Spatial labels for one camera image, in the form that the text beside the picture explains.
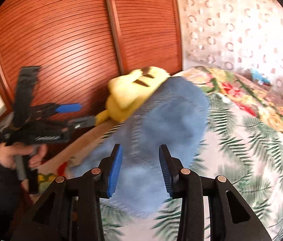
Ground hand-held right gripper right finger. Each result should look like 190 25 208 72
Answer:
159 144 272 241

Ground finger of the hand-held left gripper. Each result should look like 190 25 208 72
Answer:
31 102 82 118
62 115 97 130

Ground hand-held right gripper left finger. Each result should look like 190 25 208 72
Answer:
12 144 123 241

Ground blue denim pants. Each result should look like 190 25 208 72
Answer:
69 77 210 219

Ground person's left hand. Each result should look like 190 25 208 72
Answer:
0 142 48 170

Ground yellow plush toy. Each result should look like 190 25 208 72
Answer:
95 66 171 126

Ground palm leaf print sheet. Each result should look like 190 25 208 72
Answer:
99 92 283 241

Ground floral blanket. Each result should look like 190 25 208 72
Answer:
175 66 283 141

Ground small blue toy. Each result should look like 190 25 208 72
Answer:
250 69 272 86

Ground white circle pattern curtain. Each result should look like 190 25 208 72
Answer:
174 0 283 101

